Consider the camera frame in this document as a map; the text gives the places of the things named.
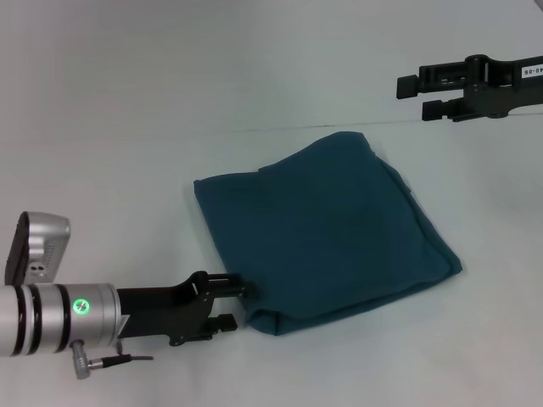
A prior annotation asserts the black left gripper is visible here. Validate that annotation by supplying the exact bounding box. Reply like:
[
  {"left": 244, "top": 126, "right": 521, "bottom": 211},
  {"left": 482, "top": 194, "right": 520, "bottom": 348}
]
[{"left": 115, "top": 270, "right": 258, "bottom": 348}]

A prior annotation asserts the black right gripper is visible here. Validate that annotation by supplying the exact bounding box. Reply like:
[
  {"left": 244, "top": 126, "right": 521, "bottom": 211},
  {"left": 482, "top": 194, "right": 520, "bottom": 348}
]
[{"left": 395, "top": 53, "right": 543, "bottom": 124}]

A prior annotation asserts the blue t-shirt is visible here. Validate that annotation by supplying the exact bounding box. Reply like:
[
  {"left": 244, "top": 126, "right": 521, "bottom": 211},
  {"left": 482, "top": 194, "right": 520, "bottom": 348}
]
[{"left": 193, "top": 131, "right": 463, "bottom": 337}]

